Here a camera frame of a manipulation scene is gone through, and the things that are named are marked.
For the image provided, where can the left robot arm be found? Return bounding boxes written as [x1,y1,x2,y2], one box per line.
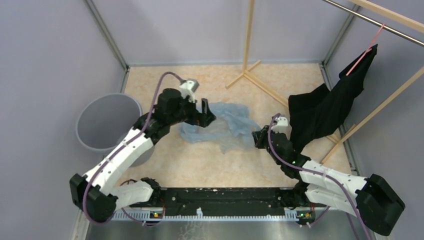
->
[69,88,216,225]

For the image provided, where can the pink clothes hanger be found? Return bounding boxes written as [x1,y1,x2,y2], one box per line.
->
[345,23,386,76]

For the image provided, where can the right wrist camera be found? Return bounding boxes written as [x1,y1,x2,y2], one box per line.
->
[271,115,289,134]

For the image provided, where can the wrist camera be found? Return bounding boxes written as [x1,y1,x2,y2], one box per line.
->
[179,78,200,103]
[271,115,289,134]

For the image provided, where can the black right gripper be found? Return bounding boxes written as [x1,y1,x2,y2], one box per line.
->
[251,125,283,166]

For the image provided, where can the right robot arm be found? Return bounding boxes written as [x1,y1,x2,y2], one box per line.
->
[251,125,406,236]

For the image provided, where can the wooden clothes rack frame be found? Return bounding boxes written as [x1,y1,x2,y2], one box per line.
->
[225,0,424,165]

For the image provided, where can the grey round trash bin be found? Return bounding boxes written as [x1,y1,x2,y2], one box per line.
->
[75,93,144,167]

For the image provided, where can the blue plastic trash bag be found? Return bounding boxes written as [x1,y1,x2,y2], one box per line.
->
[178,102,261,154]

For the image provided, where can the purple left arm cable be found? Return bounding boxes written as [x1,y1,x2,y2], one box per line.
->
[82,71,185,227]

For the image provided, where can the white slotted cable duct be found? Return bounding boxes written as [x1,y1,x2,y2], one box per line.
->
[112,208,299,222]

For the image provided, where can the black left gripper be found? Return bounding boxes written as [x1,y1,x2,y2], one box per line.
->
[169,93,216,128]

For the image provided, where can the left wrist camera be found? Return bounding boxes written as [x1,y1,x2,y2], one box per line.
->
[179,78,200,103]

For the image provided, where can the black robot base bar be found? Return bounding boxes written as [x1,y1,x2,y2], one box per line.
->
[130,187,321,217]

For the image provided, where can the black hanging t-shirt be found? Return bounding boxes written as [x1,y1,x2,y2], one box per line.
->
[288,44,378,153]

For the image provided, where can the metal hanging rail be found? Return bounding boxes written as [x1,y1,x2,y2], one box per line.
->
[322,0,424,47]

